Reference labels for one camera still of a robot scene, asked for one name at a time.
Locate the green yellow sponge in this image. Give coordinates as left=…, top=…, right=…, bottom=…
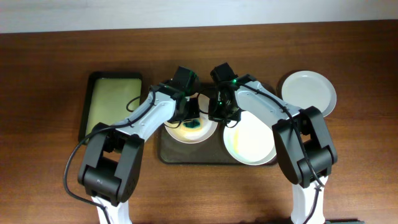
left=183, top=119, right=201, bottom=129

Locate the pink plastic plate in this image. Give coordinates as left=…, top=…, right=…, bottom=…
left=165, top=112, right=218, bottom=144

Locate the cream plastic plate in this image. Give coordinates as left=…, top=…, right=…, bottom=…
left=223, top=111, right=276, bottom=166

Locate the white grey plastic plate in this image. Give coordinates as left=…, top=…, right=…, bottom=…
left=279, top=70, right=337, bottom=117

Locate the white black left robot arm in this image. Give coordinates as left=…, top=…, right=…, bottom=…
left=78, top=83, right=199, bottom=223

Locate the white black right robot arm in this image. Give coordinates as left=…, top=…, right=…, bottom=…
left=208, top=76, right=338, bottom=223

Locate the dark brown serving tray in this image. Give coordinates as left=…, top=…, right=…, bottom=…
left=157, top=81, right=279, bottom=166

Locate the black tray with soapy water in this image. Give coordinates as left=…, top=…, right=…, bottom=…
left=78, top=72, right=142, bottom=141

